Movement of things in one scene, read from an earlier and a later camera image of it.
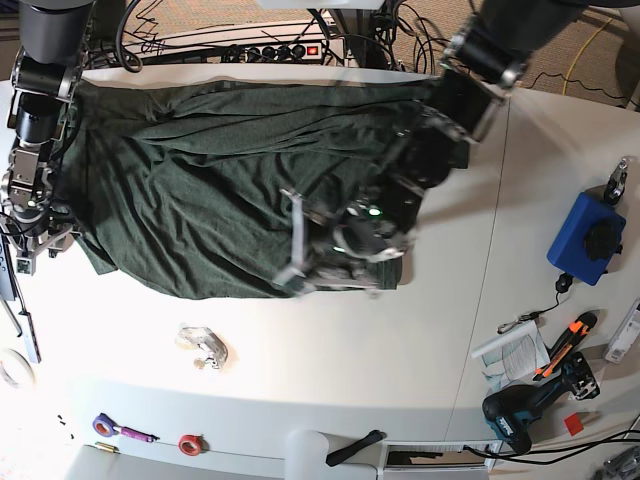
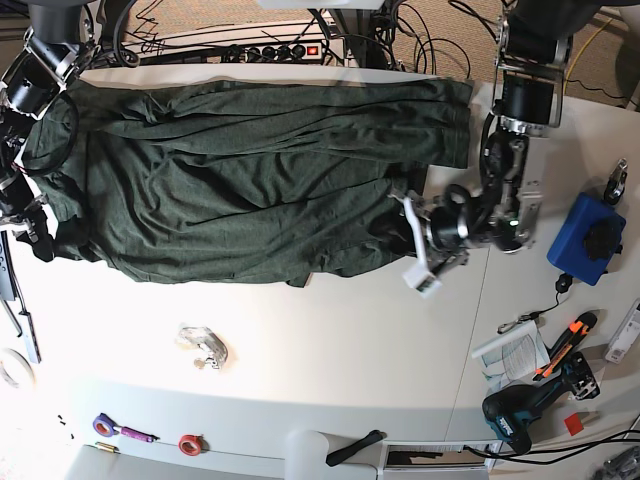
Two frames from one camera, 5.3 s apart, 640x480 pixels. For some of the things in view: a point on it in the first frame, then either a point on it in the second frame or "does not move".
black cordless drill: [511, 411] does not move
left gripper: [55, 239] → [17, 199]
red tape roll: [193, 444] does not move
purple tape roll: [104, 426] does not move
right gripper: [359, 249] → [441, 231]
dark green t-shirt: [181, 184] does not move
